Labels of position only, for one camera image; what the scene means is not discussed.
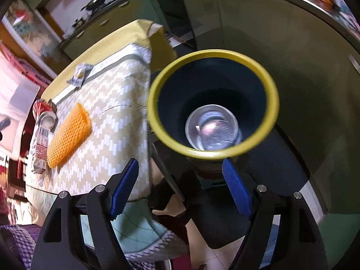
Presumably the orange foam net sleeve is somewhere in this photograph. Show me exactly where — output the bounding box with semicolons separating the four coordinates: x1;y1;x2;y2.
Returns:
47;103;92;169

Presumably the paper instant noodle cup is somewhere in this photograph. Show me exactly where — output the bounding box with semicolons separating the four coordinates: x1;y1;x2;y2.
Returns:
185;104;243;151

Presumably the red white milk carton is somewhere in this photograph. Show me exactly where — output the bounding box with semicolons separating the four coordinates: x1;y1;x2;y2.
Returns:
32;126;54;174

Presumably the red cola can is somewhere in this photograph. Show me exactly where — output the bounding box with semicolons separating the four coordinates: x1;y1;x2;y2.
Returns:
32;99;58;132

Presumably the snack wrapper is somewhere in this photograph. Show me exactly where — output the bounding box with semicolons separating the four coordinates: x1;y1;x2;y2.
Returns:
67;63;93;88

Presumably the clear plastic water bottle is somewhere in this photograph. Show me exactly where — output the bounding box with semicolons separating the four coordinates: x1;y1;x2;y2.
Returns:
195;115;239;151

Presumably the yellow rimmed blue trash bin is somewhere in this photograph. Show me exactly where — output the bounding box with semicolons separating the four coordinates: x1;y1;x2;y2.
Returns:
147;49;279;173

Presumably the patterned tablecloth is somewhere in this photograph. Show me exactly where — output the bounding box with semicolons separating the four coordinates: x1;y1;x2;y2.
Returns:
26;20;189;262

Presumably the pink apron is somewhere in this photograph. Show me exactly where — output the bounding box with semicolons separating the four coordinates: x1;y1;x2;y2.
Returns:
1;43;51;93

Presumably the small black pot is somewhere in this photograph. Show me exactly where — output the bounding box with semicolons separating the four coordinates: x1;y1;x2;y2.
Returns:
71;18;86;29

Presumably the black wok left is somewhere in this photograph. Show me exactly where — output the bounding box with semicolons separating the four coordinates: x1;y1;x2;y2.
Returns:
81;0;106;11

